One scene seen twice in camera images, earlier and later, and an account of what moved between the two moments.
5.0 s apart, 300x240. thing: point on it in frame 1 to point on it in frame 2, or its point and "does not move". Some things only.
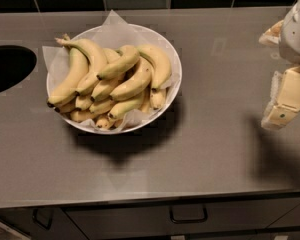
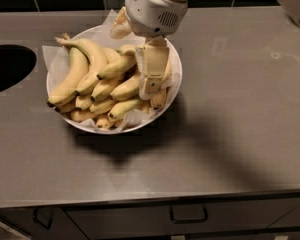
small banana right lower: (157, 98) does not move
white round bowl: (115, 79) does not move
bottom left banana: (80, 115) does not move
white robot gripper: (297, 34) to (152, 12)
